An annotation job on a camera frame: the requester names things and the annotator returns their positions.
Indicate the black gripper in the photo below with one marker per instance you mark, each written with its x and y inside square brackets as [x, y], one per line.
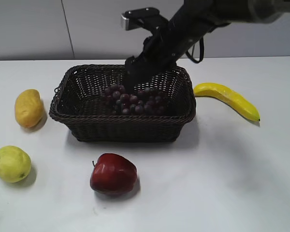
[160, 52]

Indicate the purple grape bunch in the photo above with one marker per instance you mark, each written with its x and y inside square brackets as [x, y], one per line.
[146, 101]

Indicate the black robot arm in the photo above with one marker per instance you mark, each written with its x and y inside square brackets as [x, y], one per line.
[204, 16]

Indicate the dark brown woven basket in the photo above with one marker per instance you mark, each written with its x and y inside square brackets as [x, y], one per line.
[78, 104]

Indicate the yellow banana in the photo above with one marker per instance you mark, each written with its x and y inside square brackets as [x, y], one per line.
[228, 96]

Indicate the red apple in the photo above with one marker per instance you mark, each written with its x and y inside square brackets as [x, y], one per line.
[113, 175]

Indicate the yellow mango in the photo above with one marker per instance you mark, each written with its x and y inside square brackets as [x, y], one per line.
[28, 108]

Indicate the yellow-green lemon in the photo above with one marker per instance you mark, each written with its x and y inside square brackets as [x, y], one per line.
[15, 164]

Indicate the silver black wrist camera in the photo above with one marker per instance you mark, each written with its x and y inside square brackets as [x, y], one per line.
[148, 18]

